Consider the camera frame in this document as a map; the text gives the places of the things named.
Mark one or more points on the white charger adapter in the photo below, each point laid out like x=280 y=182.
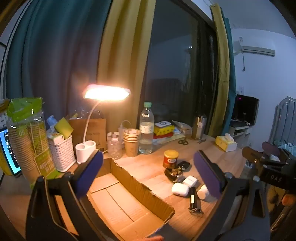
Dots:
x=190 y=181

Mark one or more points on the white pill bottle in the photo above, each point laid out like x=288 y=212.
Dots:
x=203 y=192

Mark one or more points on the white folded packet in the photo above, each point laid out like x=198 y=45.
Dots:
x=55 y=137

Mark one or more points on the dark glass window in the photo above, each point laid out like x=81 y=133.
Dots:
x=173 y=58

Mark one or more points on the yellow-lid jar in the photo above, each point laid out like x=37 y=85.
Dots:
x=170 y=158

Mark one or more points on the black television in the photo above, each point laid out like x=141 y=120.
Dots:
x=246 y=109

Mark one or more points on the green-label paper cup sleeve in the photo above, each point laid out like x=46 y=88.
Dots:
x=30 y=139

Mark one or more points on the kraft lamp packaging box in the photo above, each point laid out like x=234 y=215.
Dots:
x=97 y=132

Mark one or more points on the white desk lamp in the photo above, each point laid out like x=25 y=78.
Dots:
x=85 y=150

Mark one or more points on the white round-marked device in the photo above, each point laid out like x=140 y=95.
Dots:
x=163 y=124

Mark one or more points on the yellow printed box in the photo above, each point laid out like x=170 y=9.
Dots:
x=3 y=115

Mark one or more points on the yellow flat box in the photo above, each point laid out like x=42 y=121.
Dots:
x=164 y=131

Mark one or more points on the white television stand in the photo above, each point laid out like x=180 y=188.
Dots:
x=239 y=131

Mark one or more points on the black car key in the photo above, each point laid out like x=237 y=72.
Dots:
x=183 y=165

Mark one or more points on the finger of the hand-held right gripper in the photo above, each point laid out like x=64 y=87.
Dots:
x=252 y=154
x=270 y=148

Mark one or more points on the red book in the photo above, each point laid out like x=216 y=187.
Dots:
x=163 y=136

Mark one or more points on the white wall socket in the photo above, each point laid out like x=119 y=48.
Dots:
x=242 y=90

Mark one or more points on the black slim device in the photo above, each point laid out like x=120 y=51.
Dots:
x=193 y=200

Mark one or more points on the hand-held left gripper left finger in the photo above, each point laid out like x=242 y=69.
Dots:
x=90 y=175

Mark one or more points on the stack of brown paper cups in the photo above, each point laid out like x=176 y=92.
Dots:
x=131 y=143

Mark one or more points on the clear plastic water bottle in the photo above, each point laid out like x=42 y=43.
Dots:
x=146 y=129

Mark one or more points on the brown cardboard box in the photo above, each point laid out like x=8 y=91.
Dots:
x=120 y=204

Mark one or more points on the clear patterned drinking glass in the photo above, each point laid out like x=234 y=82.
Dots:
x=114 y=147

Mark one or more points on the black scissors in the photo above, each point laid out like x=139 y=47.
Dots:
x=183 y=141

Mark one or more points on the white air conditioner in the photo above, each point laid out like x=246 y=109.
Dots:
x=256 y=49

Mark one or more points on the white earbuds case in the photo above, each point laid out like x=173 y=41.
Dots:
x=180 y=189

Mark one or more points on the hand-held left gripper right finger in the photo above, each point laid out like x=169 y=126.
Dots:
x=205 y=171

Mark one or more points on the white perforated plastic basket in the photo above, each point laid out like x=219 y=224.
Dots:
x=61 y=153

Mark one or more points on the steel tumbler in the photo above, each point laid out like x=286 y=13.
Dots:
x=198 y=127

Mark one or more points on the yellow and teal curtain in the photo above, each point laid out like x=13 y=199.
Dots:
x=222 y=69

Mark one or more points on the yellow tissue box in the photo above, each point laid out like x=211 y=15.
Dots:
x=226 y=143

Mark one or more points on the blue packet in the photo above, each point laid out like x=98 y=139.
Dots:
x=52 y=121

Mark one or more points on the yellow-green sponge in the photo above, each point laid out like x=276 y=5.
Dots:
x=63 y=127

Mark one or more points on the person's right hand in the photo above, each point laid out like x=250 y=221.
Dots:
x=290 y=199

